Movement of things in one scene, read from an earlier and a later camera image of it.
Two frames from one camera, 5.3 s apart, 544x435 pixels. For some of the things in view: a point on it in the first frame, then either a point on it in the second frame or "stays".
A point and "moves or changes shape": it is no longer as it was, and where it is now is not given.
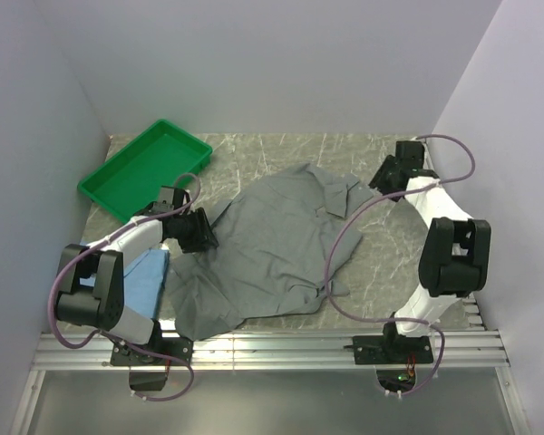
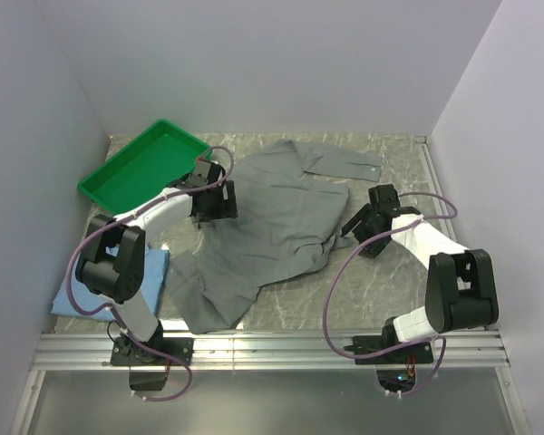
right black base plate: (392, 350) stays
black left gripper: (196, 242) -> (227, 207)
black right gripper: (377, 181) -> (365, 214)
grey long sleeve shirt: (279, 238) moves or changes shape
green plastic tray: (163, 156) stays
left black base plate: (121, 355) stays
